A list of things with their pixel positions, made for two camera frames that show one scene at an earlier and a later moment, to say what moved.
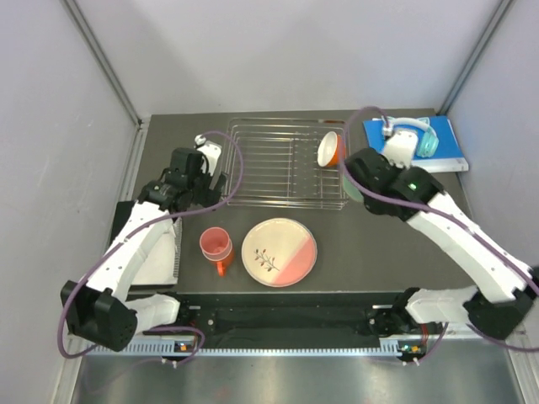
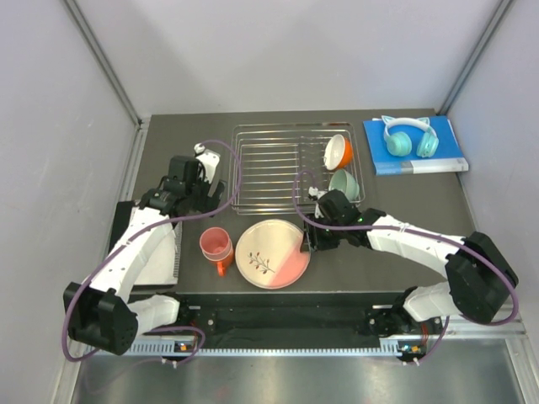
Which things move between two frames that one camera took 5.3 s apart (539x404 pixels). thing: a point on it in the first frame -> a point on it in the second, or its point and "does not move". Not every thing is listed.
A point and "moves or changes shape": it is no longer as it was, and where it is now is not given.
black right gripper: [397, 169] -> [318, 243]
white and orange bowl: [331, 151] moves or changes shape
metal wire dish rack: [281, 168] moves or changes shape
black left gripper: [209, 198] does not move
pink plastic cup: [216, 243] does not move
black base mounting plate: [247, 317] does not move
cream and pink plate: [279, 252] moves or changes shape
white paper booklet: [160, 266] does not move
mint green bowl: [351, 191] moves or changes shape
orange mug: [221, 259] does not move
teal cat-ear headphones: [428, 141] does not move
